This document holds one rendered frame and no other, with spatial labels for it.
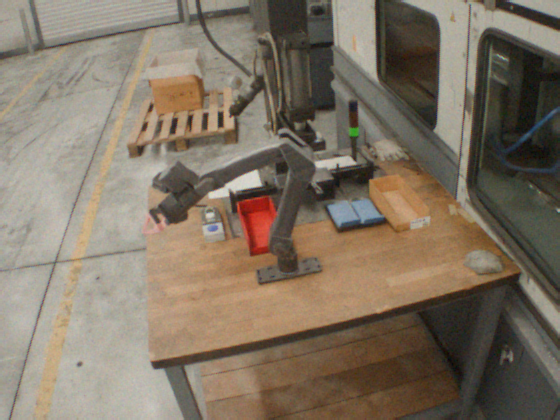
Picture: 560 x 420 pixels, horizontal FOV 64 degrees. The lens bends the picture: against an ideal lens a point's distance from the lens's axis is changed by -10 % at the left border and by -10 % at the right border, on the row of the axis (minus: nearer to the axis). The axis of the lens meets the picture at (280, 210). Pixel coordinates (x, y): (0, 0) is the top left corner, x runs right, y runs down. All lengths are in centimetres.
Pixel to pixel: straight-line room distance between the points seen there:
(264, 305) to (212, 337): 18
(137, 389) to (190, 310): 111
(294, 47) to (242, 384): 133
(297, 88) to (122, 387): 165
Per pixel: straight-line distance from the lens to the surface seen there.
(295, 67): 163
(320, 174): 185
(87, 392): 259
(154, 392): 247
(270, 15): 166
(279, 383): 210
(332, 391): 206
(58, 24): 1125
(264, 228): 172
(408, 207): 180
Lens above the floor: 188
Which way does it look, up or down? 33 degrees down
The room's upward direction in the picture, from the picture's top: 6 degrees counter-clockwise
